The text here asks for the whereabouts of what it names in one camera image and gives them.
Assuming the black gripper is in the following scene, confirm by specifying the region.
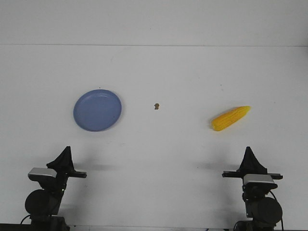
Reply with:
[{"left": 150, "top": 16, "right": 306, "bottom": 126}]
[
  {"left": 46, "top": 146, "right": 87, "bottom": 183},
  {"left": 222, "top": 146, "right": 283, "bottom": 180}
]

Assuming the blue round plate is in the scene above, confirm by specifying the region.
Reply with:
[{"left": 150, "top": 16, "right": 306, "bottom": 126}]
[{"left": 73, "top": 89, "right": 122, "bottom": 132}]

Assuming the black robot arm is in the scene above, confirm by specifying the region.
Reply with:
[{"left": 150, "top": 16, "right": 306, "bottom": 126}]
[
  {"left": 222, "top": 146, "right": 283, "bottom": 231},
  {"left": 25, "top": 146, "right": 87, "bottom": 231}
]

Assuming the yellow corn cob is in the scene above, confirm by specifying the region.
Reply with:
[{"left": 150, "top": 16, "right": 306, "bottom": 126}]
[{"left": 211, "top": 106, "right": 251, "bottom": 131}]

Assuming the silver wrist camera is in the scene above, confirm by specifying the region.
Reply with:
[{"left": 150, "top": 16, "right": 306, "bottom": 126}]
[
  {"left": 28, "top": 167, "right": 57, "bottom": 181},
  {"left": 243, "top": 175, "right": 278, "bottom": 189}
]

